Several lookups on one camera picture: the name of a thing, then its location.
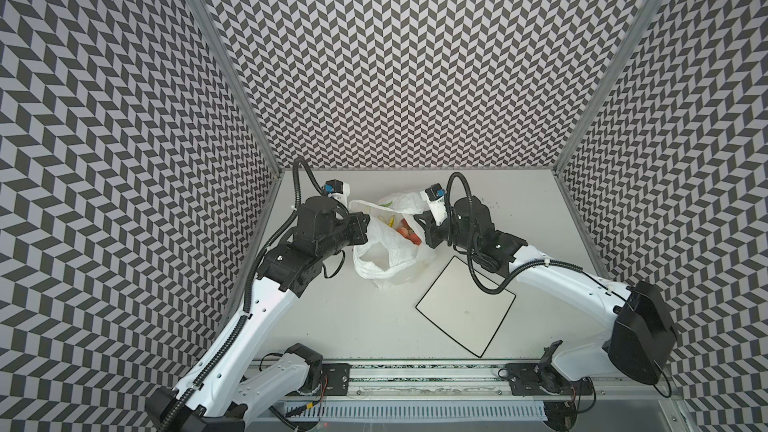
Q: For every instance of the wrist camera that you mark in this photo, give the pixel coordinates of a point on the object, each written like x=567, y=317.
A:
x=337, y=190
x=434, y=195

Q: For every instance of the yellow fake banana bunch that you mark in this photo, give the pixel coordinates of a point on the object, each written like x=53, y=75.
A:
x=389, y=221

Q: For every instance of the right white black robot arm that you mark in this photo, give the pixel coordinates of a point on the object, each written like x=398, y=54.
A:
x=637, y=334

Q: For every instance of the red fake strawberry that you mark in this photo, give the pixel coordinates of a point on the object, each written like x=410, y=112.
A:
x=407, y=232

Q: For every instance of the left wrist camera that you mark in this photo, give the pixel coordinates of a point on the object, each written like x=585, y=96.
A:
x=337, y=190

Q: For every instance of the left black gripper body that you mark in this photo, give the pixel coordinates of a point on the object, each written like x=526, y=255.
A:
x=349, y=232

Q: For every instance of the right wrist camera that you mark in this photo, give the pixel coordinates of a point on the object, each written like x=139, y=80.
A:
x=434, y=195

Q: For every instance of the white ventilation grille strip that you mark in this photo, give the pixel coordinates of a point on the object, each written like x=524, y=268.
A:
x=423, y=411

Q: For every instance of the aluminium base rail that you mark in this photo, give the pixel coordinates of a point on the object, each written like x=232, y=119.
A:
x=433, y=379

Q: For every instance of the white printed plastic bag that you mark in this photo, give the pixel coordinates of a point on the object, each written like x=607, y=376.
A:
x=388, y=259

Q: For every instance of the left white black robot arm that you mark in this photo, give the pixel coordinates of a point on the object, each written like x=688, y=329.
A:
x=216, y=395

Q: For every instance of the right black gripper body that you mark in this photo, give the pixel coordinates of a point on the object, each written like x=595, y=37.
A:
x=432, y=231

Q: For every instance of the white square black-edged mat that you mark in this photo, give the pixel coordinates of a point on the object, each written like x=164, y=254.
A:
x=457, y=307

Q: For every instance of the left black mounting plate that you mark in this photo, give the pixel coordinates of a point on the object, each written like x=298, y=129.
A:
x=328, y=379

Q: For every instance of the black mounting plate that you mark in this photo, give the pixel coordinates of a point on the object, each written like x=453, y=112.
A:
x=531, y=379
x=328, y=379

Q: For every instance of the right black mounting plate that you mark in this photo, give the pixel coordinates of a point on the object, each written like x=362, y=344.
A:
x=531, y=379

